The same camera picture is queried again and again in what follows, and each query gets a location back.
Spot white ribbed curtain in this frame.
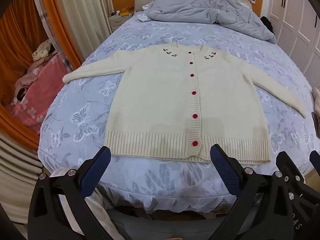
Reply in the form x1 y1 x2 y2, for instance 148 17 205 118
0 129 44 224

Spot cream fluffy cloth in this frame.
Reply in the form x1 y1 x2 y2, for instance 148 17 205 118
312 87 320 115

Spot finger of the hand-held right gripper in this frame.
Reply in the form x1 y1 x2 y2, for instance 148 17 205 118
276 151 305 183
309 149 320 167

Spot blue butterfly bed sheet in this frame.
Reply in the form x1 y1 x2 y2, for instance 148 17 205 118
37 17 316 214

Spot orange curtain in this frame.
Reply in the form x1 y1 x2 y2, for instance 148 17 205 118
0 0 54 105

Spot white pleated curtain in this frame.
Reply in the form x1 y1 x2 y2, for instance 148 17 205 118
51 0 112 63

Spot grey rumpled duvet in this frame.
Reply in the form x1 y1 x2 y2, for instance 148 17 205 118
142 0 277 44

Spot pink patterned blanket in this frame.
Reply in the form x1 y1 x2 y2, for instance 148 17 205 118
6 56 68 135

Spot cream plush toy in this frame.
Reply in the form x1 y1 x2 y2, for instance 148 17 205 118
32 41 53 61

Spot white panelled wardrobe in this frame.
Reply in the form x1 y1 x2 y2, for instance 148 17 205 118
269 0 320 78

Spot black bag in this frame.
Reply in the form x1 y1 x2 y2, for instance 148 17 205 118
260 16 273 33

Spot cream knit cardigan red buttons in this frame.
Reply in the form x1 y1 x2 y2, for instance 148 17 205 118
62 43 307 165

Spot white nightstand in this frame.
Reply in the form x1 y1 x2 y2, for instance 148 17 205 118
108 14 135 33

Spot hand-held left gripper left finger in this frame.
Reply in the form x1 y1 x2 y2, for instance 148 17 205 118
27 145 112 240

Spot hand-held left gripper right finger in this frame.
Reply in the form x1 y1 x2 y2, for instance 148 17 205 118
209 144 297 240

